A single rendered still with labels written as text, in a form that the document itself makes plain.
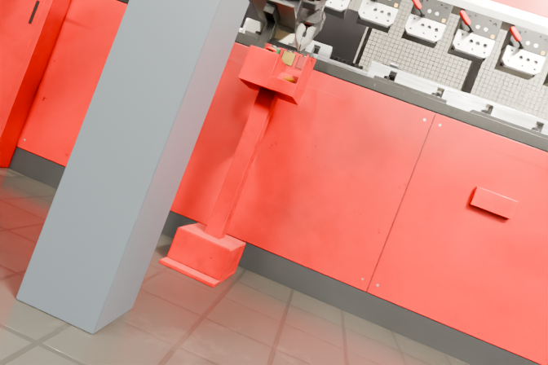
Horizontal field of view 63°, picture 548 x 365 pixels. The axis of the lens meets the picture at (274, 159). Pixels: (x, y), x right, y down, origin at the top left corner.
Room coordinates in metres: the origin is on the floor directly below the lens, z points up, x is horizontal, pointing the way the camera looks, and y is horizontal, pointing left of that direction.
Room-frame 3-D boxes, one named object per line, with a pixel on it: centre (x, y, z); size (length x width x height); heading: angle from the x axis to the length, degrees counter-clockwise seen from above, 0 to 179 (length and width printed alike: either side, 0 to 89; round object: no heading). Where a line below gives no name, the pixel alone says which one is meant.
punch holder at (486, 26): (1.82, -0.58, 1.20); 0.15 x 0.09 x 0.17; 82
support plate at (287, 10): (1.78, 0.21, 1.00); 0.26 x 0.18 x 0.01; 172
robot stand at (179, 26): (0.97, 0.29, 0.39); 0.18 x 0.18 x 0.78; 83
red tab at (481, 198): (1.64, -0.81, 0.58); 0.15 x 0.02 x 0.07; 82
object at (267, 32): (1.74, 0.21, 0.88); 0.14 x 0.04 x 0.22; 172
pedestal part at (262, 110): (1.57, 0.10, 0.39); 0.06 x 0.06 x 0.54; 79
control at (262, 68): (1.57, 0.10, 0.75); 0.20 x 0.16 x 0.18; 79
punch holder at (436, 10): (1.85, -0.38, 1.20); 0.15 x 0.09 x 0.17; 82
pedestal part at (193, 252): (1.54, 0.11, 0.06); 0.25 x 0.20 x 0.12; 169
